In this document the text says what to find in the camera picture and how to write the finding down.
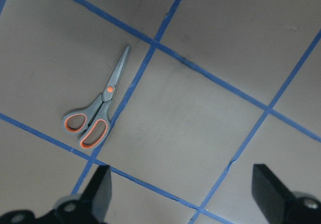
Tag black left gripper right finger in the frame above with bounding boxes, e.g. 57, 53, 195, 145
251, 164, 320, 223

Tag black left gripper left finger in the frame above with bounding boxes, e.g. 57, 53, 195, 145
1, 165, 112, 223

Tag grey orange scissors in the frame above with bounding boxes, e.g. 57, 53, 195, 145
62, 45, 131, 150

